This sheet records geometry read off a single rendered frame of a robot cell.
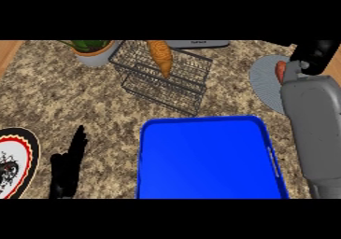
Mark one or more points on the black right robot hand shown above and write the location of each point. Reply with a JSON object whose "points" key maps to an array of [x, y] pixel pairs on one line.
{"points": [[317, 56]]}

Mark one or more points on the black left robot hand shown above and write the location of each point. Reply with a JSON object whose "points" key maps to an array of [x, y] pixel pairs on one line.
{"points": [[67, 168]]}

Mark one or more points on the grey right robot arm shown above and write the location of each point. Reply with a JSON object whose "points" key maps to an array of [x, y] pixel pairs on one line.
{"points": [[317, 130]]}

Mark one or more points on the blue plastic tray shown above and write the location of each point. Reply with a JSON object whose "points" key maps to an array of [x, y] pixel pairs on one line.
{"points": [[207, 158]]}

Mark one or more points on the golden brown croissant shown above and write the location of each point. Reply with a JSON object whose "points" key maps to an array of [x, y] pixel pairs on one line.
{"points": [[161, 57]]}

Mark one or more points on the orange-red food piece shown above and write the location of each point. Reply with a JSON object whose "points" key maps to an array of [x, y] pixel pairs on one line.
{"points": [[279, 71]]}

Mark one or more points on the patterned plate with red rim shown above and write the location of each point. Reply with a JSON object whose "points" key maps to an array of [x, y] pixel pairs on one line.
{"points": [[11, 163]]}

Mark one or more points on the grey ribbed round plate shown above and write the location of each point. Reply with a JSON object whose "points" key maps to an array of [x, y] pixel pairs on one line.
{"points": [[264, 82]]}

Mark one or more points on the grey appliance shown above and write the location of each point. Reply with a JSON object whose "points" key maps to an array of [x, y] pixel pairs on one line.
{"points": [[198, 44]]}

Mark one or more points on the potted green plant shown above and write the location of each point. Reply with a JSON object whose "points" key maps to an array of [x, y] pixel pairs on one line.
{"points": [[92, 51]]}

